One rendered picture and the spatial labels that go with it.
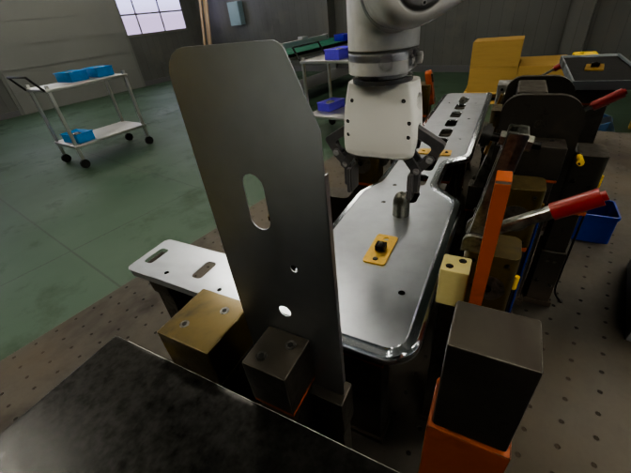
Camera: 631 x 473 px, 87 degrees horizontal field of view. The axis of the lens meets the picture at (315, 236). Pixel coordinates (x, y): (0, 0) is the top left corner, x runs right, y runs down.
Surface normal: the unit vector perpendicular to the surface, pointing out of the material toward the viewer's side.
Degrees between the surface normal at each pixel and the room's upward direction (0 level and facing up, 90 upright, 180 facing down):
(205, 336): 0
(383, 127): 92
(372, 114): 91
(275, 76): 90
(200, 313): 0
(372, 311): 0
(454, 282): 90
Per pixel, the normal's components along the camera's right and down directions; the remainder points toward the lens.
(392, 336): -0.10, -0.82
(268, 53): -0.45, 0.54
